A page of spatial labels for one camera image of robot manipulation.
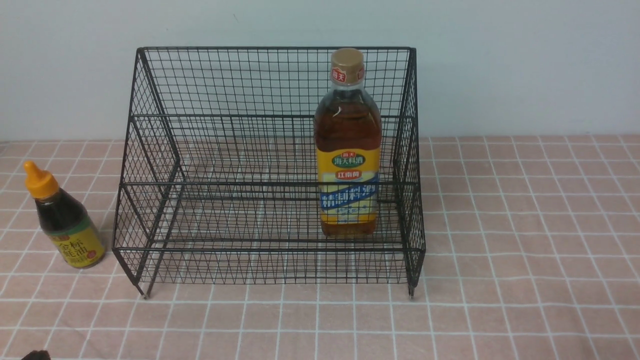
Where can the black wire mesh shelf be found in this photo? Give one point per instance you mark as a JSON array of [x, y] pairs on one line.
[[219, 180]]

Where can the large amber cooking wine bottle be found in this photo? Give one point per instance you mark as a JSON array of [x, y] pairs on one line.
[[348, 138]]

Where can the small dark soy sauce bottle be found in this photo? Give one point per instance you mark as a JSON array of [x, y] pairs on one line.
[[64, 219]]

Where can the dark object at bottom edge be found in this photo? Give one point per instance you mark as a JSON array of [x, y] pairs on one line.
[[37, 355]]

